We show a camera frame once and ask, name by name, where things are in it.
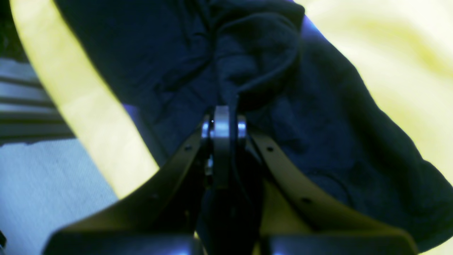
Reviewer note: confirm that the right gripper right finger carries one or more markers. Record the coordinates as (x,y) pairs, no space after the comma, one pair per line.
(324,225)

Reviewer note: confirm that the black T-shirt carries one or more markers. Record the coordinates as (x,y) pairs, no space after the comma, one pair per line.
(174,59)

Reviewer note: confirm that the yellow table cloth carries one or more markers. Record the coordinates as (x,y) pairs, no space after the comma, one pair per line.
(409,75)

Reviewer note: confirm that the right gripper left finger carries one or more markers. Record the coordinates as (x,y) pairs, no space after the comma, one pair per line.
(159,218)

